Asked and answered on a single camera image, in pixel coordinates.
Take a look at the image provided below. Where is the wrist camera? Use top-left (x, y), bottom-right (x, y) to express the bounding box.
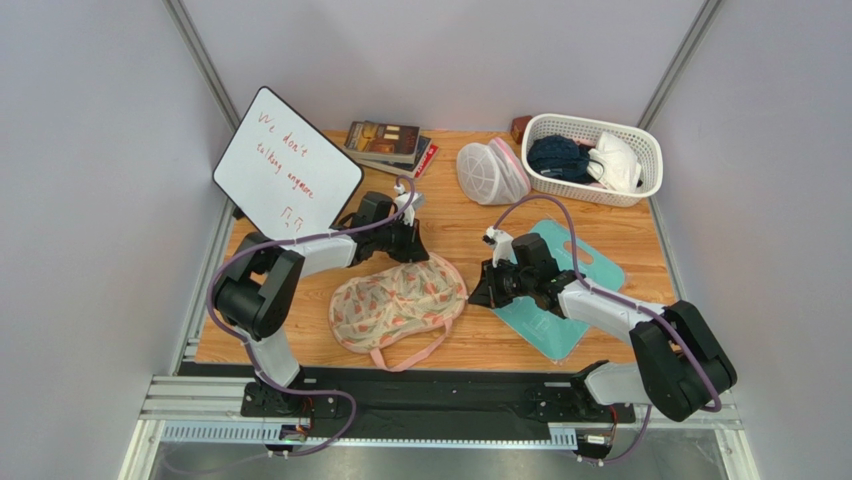
top-left (483, 226), bottom-right (514, 267)
top-left (394, 184), bottom-right (420, 226)

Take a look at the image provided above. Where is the dark blue knit garment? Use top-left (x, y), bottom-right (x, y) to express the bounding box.
top-left (526, 135), bottom-right (595, 184)

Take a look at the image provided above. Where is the white round mesh laundry bag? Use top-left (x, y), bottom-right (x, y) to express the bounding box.
top-left (456, 137), bottom-right (532, 205)

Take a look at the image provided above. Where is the white whiteboard with red writing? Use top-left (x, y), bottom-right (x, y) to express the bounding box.
top-left (213, 86), bottom-right (364, 240)

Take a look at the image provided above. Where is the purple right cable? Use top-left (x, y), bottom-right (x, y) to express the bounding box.
top-left (492, 192), bottom-right (725, 467)

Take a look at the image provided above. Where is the white plastic basket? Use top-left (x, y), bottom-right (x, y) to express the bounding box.
top-left (521, 113), bottom-right (663, 207)

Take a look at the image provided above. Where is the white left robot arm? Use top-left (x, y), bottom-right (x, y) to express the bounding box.
top-left (206, 191), bottom-right (429, 391)

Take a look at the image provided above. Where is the small brown wooden block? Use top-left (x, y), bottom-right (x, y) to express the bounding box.
top-left (509, 115), bottom-right (533, 145)

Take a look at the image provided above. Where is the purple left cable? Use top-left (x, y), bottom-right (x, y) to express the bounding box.
top-left (204, 175), bottom-right (418, 461)

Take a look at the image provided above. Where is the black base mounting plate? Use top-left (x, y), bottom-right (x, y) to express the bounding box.
top-left (240, 367), bottom-right (637, 441)

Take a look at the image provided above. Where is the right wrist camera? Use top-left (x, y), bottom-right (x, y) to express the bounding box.
top-left (483, 226), bottom-right (514, 267)

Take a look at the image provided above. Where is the top dark book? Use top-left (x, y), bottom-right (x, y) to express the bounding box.
top-left (342, 121), bottom-right (421, 164)

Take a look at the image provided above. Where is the purple cable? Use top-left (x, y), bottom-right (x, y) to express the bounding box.
top-left (492, 192), bottom-right (725, 467)
top-left (204, 175), bottom-right (418, 461)

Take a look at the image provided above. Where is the aluminium frame rail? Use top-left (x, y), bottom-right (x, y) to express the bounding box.
top-left (123, 365), bottom-right (759, 479)

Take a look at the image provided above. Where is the bottom red-spined book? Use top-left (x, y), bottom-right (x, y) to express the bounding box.
top-left (362, 136), bottom-right (441, 180)

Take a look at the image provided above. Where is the white bra in basket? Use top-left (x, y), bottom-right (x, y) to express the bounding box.
top-left (587, 132), bottom-right (642, 193)

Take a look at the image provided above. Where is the teal folding board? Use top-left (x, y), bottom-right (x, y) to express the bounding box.
top-left (493, 220), bottom-right (626, 363)

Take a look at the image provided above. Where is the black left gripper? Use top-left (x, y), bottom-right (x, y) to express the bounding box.
top-left (372, 214), bottom-right (428, 262)

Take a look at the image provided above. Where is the floral mesh laundry bag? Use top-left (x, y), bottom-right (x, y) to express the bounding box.
top-left (328, 255), bottom-right (469, 372)

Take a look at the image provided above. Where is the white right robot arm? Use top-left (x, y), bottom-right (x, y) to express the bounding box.
top-left (469, 228), bottom-right (737, 422)

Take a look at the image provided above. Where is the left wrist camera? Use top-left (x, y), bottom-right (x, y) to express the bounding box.
top-left (394, 184), bottom-right (420, 226)

